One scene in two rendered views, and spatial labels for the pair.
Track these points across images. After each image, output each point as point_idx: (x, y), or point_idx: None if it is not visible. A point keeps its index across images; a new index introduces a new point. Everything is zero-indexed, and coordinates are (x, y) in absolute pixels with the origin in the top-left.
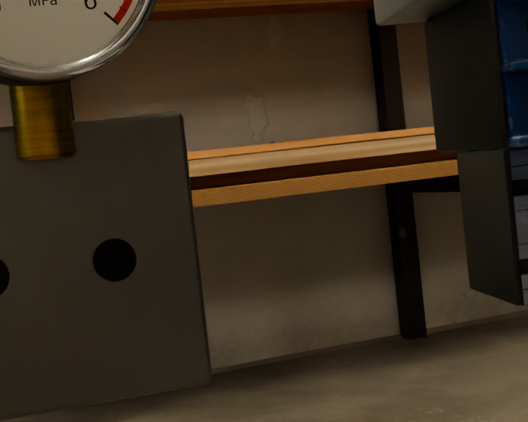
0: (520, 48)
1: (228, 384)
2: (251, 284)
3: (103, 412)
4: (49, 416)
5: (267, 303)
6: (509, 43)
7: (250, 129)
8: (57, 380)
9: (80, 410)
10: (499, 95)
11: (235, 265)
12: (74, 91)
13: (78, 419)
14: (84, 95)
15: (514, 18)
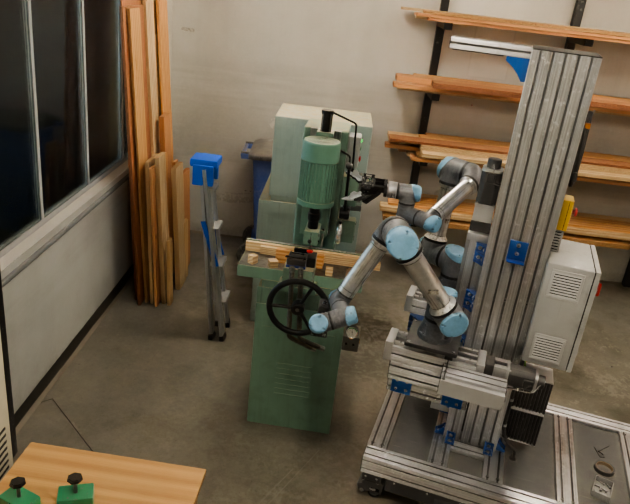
0: (411, 319)
1: (439, 270)
2: (461, 239)
3: (399, 267)
4: (384, 262)
5: (464, 246)
6: (410, 318)
7: (477, 191)
8: (348, 349)
9: (393, 263)
10: (408, 322)
11: (457, 232)
12: (421, 167)
13: (391, 267)
14: (424, 169)
15: (411, 316)
